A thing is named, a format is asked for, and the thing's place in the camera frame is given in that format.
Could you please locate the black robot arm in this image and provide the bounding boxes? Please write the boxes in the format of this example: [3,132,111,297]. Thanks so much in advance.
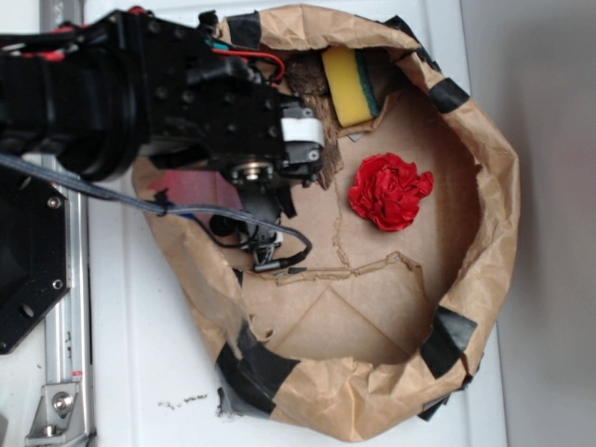
[1,7,324,216]

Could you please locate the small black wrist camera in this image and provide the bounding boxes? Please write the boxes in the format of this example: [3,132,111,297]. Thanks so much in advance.
[207,214,313,273]

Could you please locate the metal corner bracket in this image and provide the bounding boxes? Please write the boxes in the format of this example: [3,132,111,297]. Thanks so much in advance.
[24,382,85,446]

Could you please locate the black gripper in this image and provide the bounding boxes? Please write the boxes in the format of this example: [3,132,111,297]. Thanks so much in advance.
[137,15,324,219]

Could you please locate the yellow green sponge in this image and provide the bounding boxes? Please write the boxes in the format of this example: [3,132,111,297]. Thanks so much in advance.
[321,47,381,128]

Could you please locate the red crumpled paper flower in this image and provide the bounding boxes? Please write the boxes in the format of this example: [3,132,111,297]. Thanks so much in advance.
[348,153,434,232]

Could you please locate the grey braided cable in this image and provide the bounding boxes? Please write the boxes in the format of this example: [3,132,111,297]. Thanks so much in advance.
[0,153,313,274]

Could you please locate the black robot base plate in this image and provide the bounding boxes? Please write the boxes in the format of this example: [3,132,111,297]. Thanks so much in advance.
[1,168,70,355]

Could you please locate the white tray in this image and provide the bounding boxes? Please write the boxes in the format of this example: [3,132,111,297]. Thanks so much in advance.
[85,1,508,446]

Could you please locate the brown paper bag bin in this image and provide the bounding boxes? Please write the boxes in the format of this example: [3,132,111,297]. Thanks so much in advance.
[148,5,520,441]

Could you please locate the long brown wood piece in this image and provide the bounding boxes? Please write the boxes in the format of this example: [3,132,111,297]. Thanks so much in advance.
[305,95,344,190]

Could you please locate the dark brown bark chunk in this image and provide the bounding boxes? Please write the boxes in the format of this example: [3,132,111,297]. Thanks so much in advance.
[286,53,330,96]

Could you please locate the aluminium extrusion rail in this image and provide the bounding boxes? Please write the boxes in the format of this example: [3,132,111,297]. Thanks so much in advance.
[38,0,94,447]

